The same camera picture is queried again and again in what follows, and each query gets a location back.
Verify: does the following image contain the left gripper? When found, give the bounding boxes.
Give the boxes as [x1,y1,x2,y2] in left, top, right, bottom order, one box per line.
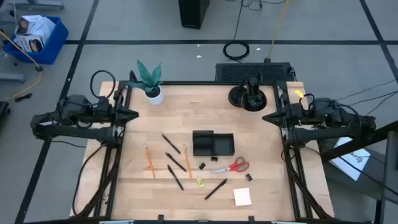
[95,93,140,127]

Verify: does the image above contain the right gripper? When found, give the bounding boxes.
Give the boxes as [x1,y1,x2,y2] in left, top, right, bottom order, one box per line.
[262,98,308,128]

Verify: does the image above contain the yellow pencil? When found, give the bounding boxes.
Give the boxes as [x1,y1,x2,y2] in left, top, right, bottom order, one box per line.
[143,143,156,179]
[182,143,193,180]

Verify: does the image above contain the red handled scissors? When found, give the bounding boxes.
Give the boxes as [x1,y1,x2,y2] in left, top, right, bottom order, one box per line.
[210,156,250,174]

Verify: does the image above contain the black mesh desk organizer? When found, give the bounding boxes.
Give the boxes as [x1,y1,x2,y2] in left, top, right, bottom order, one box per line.
[192,129,236,157]

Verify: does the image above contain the black desk lamp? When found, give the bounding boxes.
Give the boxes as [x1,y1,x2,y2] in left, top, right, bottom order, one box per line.
[228,73,268,112]

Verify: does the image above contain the green plant in white pot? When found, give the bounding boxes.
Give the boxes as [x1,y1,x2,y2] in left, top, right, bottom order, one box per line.
[129,59,165,106]

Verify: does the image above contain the black perforated computer case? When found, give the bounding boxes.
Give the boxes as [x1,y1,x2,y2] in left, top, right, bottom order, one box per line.
[215,62,295,83]

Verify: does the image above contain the black pen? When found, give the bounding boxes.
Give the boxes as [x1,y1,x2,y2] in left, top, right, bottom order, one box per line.
[161,134,182,155]
[165,152,188,173]
[167,164,185,191]
[204,178,228,201]

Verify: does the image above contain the pink sticky note pad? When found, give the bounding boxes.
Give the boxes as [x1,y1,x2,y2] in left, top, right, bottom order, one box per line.
[233,187,253,207]

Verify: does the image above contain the white paper sheet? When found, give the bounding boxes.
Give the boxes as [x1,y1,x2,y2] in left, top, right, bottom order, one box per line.
[328,136,372,182]

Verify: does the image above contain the blue plastic bin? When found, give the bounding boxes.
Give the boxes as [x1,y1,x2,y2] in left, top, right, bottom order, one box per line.
[3,15,70,65]

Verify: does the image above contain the small black floor object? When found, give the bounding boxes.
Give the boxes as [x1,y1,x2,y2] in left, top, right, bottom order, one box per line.
[14,93,33,103]

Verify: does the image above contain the grey cart leg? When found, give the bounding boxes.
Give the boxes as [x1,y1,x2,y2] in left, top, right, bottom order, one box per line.
[0,73,26,83]
[7,0,65,11]

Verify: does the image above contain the black computer tower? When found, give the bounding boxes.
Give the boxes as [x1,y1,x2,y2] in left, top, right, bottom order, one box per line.
[178,0,211,30]

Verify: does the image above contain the small white printed box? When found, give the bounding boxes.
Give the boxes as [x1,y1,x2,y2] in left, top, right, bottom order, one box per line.
[12,34,45,54]

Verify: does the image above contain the large white printed box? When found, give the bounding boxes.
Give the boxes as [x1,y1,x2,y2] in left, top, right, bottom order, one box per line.
[14,14,57,40]

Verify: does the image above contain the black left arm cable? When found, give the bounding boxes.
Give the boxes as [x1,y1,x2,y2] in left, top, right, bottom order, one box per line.
[90,70,116,100]

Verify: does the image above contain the black coiled cable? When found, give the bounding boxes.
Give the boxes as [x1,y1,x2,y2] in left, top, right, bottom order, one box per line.
[222,0,251,62]

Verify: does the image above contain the yellow hanging cable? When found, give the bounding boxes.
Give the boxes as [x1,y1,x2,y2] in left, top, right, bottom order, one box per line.
[0,29,44,103]
[267,0,290,60]

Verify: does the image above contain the thin black floor cable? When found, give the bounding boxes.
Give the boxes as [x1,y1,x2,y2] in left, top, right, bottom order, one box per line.
[335,79,398,102]
[365,91,398,116]

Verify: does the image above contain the black diagonal frame beam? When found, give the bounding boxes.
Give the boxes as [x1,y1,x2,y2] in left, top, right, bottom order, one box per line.
[320,119,398,162]

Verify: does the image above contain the grey metal post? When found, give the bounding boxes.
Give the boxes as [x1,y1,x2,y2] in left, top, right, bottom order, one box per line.
[379,130,398,224]

